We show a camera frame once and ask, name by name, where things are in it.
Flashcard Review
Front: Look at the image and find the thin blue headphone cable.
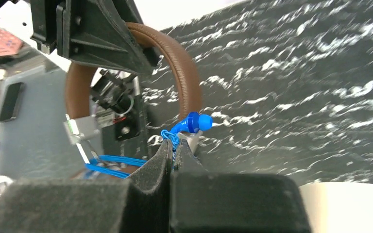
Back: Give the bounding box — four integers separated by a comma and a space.
85, 111, 214, 180

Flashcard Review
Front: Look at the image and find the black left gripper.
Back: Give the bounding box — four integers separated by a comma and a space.
30, 0, 159, 75

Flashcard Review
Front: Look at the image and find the white cylindrical drum box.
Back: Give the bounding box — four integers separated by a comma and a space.
300, 182, 373, 233

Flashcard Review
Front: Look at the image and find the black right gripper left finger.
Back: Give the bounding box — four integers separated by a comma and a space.
0, 141, 172, 233

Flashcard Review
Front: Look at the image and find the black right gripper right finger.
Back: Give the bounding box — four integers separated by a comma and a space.
170, 141, 312, 233

